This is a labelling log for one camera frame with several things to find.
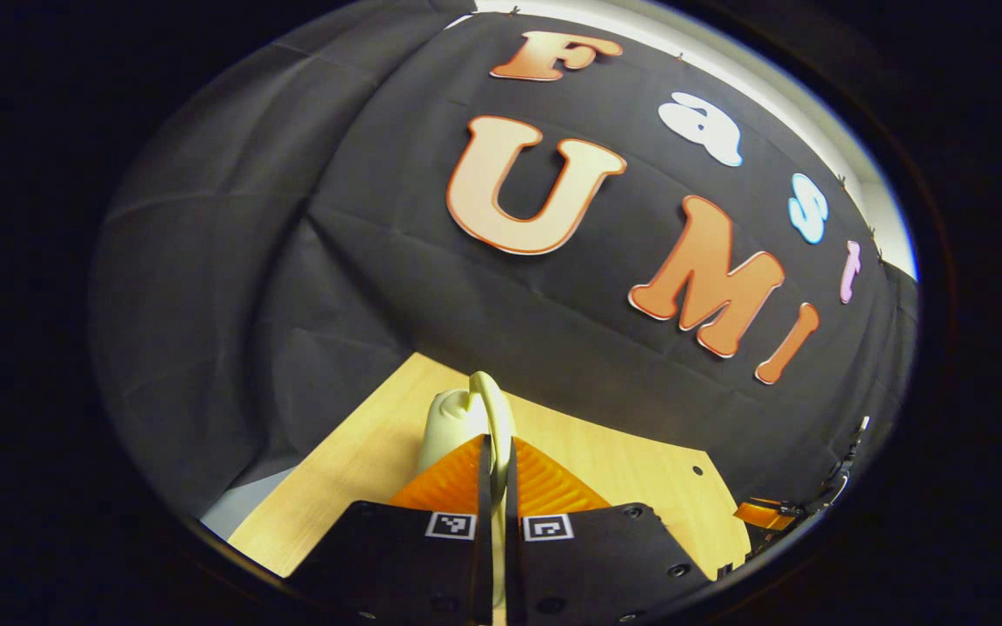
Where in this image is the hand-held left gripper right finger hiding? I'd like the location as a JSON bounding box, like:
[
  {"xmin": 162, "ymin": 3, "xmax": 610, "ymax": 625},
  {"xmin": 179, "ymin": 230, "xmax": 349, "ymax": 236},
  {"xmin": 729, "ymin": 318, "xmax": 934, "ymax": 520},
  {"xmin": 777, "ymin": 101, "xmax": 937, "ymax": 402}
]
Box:
[{"xmin": 505, "ymin": 435, "xmax": 715, "ymax": 626}]

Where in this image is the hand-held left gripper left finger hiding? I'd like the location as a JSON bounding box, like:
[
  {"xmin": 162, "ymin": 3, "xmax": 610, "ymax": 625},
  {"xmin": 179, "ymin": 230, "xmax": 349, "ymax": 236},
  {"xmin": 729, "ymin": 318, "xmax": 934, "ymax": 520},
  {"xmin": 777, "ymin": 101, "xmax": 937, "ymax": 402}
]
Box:
[{"xmin": 288, "ymin": 433, "xmax": 495, "ymax": 626}]

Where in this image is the cream yellow suitcase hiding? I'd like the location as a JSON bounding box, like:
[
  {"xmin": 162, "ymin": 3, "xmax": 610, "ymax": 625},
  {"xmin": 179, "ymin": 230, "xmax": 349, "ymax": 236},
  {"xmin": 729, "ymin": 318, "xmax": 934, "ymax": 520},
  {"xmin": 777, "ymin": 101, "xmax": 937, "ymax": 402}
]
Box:
[{"xmin": 418, "ymin": 371, "xmax": 518, "ymax": 609}]

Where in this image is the row of black cloth clips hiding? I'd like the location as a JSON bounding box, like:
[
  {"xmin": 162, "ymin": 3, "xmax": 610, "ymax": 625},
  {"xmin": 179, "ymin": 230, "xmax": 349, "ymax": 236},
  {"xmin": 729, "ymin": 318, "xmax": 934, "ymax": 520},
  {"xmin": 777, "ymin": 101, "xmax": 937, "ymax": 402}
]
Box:
[{"xmin": 508, "ymin": 5, "xmax": 880, "ymax": 237}]

